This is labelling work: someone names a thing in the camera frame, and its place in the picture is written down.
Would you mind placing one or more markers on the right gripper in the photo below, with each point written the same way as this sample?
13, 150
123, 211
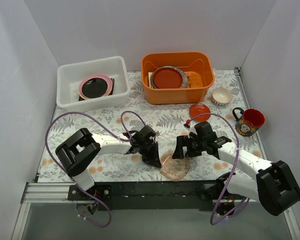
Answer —
186, 145

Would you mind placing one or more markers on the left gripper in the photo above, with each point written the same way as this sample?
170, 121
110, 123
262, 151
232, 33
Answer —
148, 151

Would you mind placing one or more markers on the pink glass square plate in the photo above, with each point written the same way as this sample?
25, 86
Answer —
174, 169

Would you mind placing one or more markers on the small red saucer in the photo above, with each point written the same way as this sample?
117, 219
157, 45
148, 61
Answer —
197, 109

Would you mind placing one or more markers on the black square floral plate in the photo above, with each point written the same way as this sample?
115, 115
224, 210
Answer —
112, 86

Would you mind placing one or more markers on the pink round plate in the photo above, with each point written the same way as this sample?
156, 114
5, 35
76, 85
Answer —
80, 87

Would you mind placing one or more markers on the black round plate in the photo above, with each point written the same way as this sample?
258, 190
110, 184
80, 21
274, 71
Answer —
94, 88

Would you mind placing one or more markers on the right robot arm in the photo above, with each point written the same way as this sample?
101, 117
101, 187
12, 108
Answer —
270, 183

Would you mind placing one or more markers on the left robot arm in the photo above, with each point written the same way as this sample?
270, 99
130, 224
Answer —
77, 152

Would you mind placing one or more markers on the orange plastic bin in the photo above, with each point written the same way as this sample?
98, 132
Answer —
196, 66

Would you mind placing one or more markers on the red plate in orange bin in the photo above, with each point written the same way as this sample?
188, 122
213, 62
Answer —
168, 77

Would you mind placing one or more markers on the white plastic bin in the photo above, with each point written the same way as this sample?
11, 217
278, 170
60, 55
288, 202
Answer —
69, 77

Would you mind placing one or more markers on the floral table mat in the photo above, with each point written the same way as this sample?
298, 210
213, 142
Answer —
167, 120

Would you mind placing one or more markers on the white patterned bowl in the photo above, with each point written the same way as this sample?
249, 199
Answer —
221, 96

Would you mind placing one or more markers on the black skull mug red inside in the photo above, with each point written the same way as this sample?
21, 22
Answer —
248, 121

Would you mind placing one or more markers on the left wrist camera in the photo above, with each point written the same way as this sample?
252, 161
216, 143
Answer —
146, 134

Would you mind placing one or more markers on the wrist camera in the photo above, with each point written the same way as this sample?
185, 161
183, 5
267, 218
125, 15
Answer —
146, 134
205, 132

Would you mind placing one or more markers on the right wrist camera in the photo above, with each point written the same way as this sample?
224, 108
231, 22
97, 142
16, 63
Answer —
205, 132

